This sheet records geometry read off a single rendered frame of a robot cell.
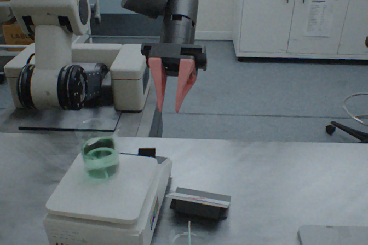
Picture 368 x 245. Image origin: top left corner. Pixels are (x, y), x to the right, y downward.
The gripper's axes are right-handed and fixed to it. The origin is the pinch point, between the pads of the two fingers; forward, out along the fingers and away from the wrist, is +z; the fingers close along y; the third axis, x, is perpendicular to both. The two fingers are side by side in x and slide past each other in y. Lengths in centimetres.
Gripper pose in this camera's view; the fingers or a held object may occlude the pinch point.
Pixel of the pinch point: (168, 105)
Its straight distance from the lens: 53.9
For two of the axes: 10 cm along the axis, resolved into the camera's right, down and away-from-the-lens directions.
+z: -1.1, 9.4, -3.3
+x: 1.0, 3.4, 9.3
